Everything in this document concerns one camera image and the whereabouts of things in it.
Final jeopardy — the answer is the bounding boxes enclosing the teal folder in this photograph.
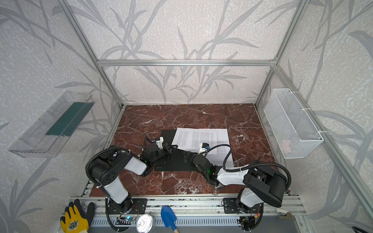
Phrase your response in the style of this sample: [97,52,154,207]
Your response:
[154,130,197,171]

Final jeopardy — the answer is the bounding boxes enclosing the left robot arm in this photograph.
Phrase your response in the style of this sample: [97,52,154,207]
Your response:
[85,141,178,213]

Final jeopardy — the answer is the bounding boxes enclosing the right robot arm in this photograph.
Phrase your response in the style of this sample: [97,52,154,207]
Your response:
[184,151,291,213]

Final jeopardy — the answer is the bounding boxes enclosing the blue trowel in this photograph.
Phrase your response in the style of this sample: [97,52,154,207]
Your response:
[161,206,179,233]

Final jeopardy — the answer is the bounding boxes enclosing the silver round can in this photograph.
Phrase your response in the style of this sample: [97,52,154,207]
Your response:
[136,214,156,233]

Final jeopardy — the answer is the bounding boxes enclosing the green circuit board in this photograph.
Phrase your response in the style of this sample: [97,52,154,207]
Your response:
[114,216,138,227]

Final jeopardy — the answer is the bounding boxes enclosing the yellow black glove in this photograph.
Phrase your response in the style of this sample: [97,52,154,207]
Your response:
[60,199,95,233]

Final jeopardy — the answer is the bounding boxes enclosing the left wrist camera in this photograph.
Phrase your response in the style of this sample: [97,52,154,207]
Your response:
[153,137,164,150]

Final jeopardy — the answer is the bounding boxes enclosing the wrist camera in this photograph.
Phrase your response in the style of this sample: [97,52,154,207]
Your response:
[153,137,164,150]
[198,143,210,154]

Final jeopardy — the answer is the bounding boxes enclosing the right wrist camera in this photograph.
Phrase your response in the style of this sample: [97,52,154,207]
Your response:
[198,143,210,154]

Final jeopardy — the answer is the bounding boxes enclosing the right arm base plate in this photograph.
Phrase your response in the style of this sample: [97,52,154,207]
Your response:
[221,198,260,215]

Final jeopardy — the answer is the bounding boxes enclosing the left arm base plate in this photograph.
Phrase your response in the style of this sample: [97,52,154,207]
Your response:
[107,198,148,215]

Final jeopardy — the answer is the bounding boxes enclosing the aluminium frame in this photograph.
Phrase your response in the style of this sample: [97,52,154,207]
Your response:
[57,1,373,217]

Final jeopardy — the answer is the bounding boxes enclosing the white wire basket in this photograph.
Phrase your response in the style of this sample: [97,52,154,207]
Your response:
[264,88,323,159]

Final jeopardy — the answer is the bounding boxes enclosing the clear plastic wall tray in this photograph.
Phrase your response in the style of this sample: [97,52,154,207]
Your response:
[9,91,95,158]

